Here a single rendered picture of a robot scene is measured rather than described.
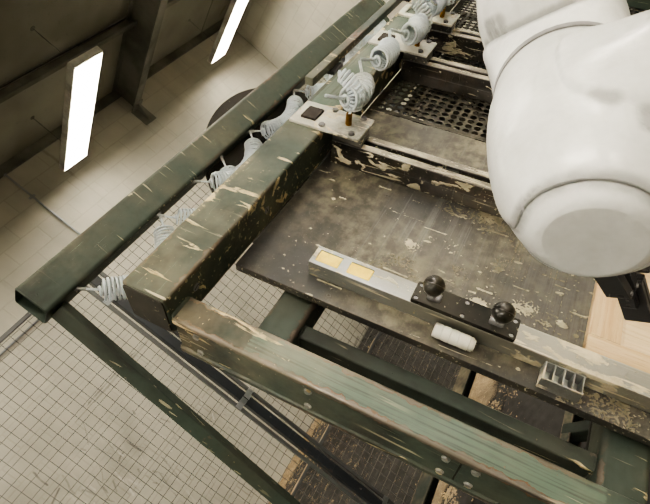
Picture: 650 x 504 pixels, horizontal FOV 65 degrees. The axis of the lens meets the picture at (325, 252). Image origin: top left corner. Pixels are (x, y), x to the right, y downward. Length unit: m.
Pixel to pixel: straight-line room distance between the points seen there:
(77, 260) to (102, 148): 5.04
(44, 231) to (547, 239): 5.76
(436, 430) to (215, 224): 0.56
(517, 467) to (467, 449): 0.07
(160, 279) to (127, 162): 5.50
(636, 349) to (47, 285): 1.32
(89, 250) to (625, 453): 1.30
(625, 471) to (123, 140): 6.15
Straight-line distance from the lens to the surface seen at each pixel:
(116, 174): 6.34
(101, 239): 1.53
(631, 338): 1.13
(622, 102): 0.31
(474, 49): 1.90
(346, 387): 0.87
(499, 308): 0.88
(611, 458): 1.04
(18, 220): 5.99
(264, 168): 1.17
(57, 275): 1.48
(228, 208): 1.08
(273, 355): 0.90
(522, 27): 0.43
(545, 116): 0.31
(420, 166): 1.25
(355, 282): 1.02
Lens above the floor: 1.83
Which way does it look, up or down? 7 degrees down
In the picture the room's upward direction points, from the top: 50 degrees counter-clockwise
